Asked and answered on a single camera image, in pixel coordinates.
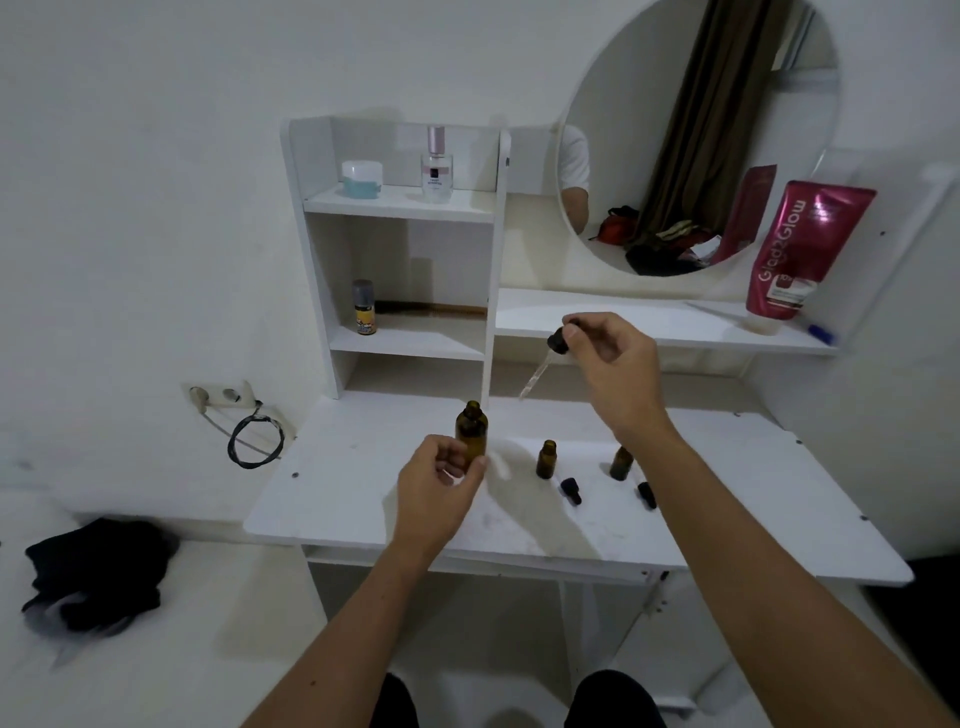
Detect white plug with grey cable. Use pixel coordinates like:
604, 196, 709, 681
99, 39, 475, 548
189, 385, 280, 460

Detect person's right hand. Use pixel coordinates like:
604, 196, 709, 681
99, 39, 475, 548
561, 312, 677, 450

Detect glass dropper with black bulb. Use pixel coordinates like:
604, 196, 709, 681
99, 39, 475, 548
518, 327, 573, 401

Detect black cloth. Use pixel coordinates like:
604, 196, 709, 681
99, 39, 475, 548
21, 517, 181, 639

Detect yellow bottle with grey cap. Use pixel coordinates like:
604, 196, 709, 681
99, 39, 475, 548
352, 279, 378, 336

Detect black shorts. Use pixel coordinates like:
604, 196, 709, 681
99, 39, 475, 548
369, 669, 669, 728

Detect person's left forearm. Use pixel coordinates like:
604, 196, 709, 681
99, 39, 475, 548
240, 541, 445, 728

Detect person's left hand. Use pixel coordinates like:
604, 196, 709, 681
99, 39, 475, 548
389, 435, 489, 561

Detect blue jar with white lid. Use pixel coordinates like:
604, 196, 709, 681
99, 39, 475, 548
341, 159, 384, 201

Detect white shelf unit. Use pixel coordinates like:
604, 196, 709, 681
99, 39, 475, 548
281, 114, 513, 402

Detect round mirror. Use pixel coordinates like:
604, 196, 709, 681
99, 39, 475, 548
555, 0, 842, 279

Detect large amber glass bottle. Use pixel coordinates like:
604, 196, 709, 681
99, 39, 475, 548
454, 400, 490, 472

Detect white wall socket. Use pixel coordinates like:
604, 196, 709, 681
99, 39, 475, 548
187, 381, 258, 412

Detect white vanity desk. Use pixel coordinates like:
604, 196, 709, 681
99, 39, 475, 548
243, 112, 960, 714

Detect clear perfume bottle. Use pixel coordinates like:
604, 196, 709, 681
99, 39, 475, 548
420, 125, 455, 205

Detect pink lotion tube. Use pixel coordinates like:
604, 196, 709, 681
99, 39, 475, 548
744, 180, 878, 336

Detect black coiled cable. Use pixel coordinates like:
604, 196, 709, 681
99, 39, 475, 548
226, 401, 287, 471

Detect person's right forearm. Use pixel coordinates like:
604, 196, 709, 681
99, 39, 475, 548
613, 420, 960, 728

